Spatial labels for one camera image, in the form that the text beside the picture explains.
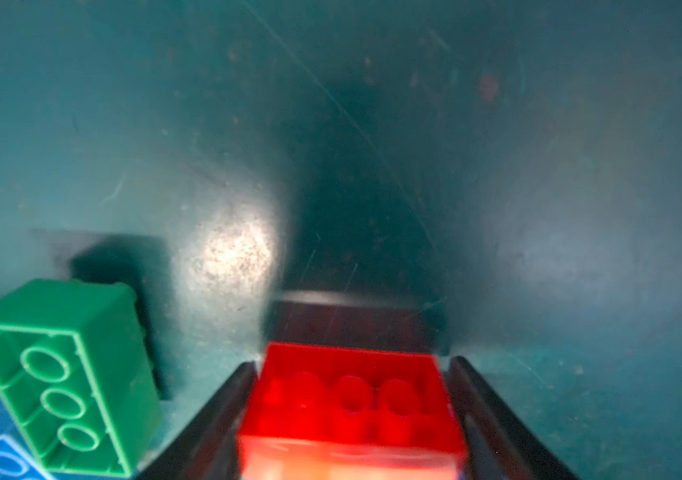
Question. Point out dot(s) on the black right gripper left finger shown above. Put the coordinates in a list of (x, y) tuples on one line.
[(206, 448)]

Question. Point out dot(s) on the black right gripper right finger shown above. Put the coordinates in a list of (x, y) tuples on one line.
[(500, 445)]

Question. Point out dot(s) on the red lego brick stack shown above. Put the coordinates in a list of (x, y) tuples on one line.
[(319, 412)]

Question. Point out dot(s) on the green lego brick centre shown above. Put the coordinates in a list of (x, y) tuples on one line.
[(76, 378)]

